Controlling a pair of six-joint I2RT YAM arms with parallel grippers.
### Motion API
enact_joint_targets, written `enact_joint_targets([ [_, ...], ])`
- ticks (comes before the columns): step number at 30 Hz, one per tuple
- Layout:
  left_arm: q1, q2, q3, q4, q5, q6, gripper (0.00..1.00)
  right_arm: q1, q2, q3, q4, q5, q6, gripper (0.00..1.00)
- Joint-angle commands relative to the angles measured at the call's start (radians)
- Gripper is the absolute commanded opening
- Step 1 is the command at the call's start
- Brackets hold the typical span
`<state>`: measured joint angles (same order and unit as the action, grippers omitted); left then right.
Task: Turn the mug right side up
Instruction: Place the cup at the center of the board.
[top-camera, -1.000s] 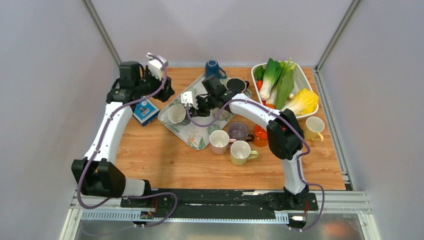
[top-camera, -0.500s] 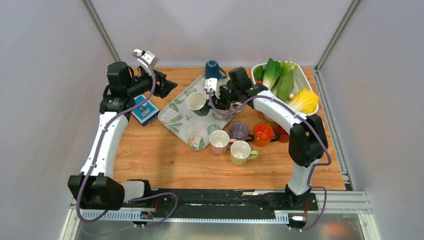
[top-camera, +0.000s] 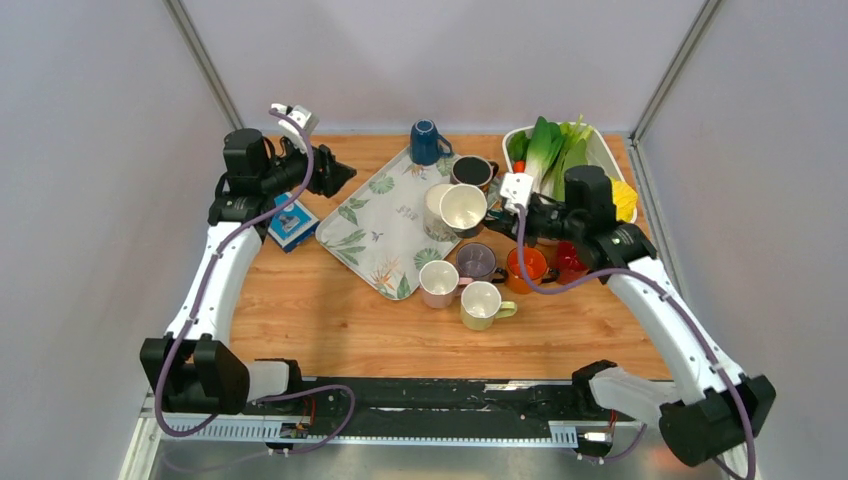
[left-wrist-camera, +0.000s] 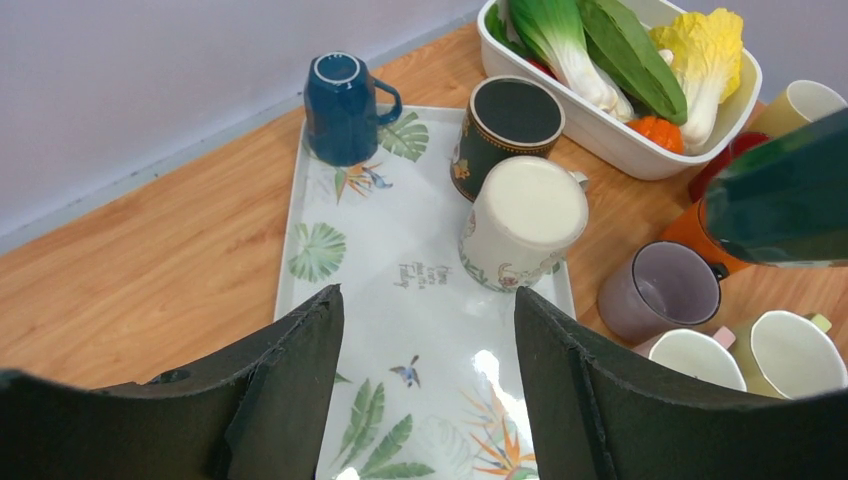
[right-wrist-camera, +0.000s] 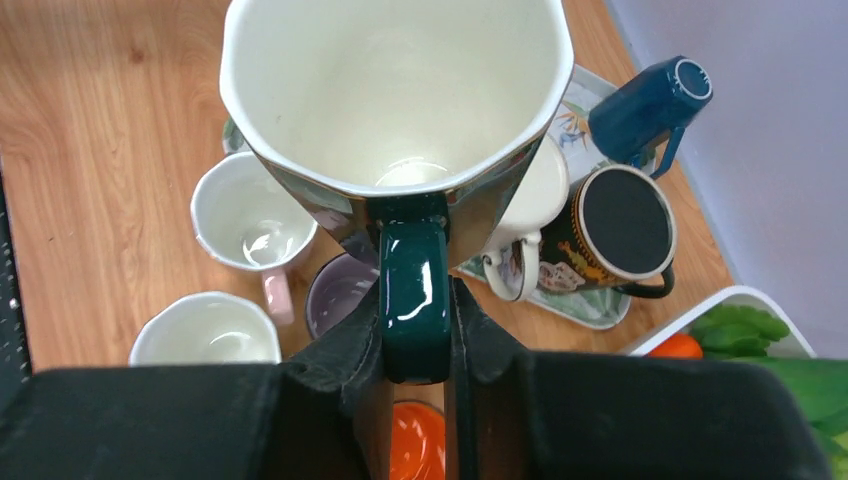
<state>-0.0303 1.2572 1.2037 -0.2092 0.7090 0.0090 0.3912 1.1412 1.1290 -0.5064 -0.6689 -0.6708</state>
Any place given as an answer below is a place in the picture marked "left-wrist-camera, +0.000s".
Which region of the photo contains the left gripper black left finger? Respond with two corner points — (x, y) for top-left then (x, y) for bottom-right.
(1, 285), (344, 479)

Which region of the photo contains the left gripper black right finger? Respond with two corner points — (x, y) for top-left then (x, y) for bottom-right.
(514, 287), (847, 479)

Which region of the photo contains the pink faceted mug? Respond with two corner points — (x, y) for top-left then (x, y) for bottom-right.
(633, 327), (748, 392)

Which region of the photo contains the purple mug black handle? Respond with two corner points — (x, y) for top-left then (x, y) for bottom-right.
(597, 241), (728, 344)

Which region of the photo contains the lime green faceted mug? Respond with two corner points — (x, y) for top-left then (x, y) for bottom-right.
(730, 310), (847, 400)

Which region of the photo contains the orange mug black handle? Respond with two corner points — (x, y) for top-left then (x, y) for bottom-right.
(658, 199), (751, 277)

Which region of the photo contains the dark green faceted mug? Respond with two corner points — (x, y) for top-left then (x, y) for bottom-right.
(702, 109), (847, 268)

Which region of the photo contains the red mug black handle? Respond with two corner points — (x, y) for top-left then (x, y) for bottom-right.
(687, 131), (771, 203)

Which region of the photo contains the dark blue faceted mug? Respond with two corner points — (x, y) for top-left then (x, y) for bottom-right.
(303, 51), (403, 167)

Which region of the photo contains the pale yellow mug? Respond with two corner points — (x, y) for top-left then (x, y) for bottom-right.
(748, 80), (847, 138)

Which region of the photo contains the large floral cream mug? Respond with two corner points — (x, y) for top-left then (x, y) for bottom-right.
(458, 156), (589, 293)

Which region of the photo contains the black floral upright mug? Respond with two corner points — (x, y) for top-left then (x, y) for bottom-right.
(449, 75), (566, 201)

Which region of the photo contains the floral white serving tray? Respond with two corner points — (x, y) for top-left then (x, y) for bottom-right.
(276, 107), (575, 479)

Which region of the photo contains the white vegetable tub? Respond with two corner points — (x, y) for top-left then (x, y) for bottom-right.
(476, 0), (762, 180)

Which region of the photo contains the orange carrot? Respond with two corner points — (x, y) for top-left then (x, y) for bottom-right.
(627, 115), (685, 154)

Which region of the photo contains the green bok choy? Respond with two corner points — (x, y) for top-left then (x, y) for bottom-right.
(484, 1), (688, 126)

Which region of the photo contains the yellow napa cabbage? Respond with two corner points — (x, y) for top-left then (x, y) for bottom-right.
(649, 7), (744, 154)

